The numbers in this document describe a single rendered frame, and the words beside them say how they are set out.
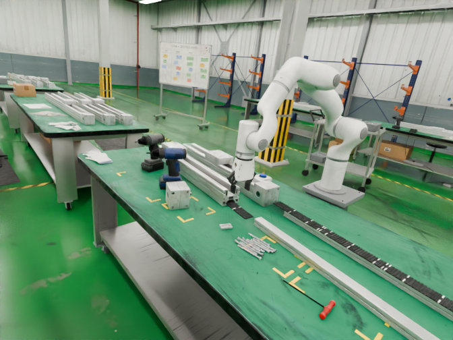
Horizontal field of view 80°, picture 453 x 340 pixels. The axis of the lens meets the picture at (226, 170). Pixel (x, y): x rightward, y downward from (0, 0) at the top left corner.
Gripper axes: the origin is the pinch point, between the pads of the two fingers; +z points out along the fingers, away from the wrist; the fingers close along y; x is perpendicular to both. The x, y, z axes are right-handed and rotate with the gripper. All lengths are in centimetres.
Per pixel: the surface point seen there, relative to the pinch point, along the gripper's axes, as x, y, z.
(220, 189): 8.7, -5.1, 3.4
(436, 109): 165, 755, -20
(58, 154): 176, -58, 32
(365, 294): -64, -1, 8
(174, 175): 32.9, -17.4, 3.4
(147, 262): 49, -26, 67
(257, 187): 2.6, 13.9, 2.5
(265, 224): -20.3, -1.3, 7.8
